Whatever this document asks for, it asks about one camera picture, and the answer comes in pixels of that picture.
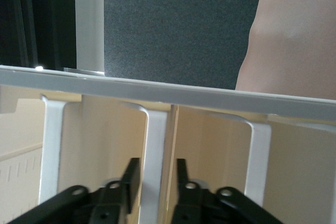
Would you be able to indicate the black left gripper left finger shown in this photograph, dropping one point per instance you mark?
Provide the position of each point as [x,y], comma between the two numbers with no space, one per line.
[110,205]

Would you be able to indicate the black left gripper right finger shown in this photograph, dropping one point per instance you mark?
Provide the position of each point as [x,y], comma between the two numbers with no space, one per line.
[204,208]

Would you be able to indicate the white drawer cabinet housing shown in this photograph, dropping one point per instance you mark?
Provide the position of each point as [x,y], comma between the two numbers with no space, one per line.
[168,90]

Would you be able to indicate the dark grey felt panel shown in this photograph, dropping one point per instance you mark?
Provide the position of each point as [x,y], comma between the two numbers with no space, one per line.
[170,37]

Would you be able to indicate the brown table cover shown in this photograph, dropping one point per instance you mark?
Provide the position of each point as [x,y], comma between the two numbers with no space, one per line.
[302,37]

